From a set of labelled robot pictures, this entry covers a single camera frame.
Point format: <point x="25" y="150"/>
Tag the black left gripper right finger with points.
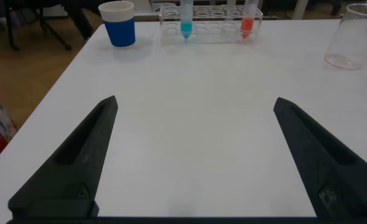
<point x="329" y="168"/>

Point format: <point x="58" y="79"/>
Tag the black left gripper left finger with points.
<point x="74" y="165"/>

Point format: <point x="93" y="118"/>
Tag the red pigment test tube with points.
<point x="247" y="25"/>

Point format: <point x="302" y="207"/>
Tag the clear glass beaker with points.
<point x="351" y="40"/>

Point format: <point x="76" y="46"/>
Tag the clear acrylic tube rack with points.
<point x="214" y="34"/>

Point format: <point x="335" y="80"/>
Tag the blue pigment test tube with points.
<point x="186" y="27"/>

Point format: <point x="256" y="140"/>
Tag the black office chair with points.
<point x="56" y="35"/>

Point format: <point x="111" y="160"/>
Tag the blue paper cup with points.
<point x="119" y="32"/>

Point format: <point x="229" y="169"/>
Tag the seated man white shirt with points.
<point x="79" y="18"/>

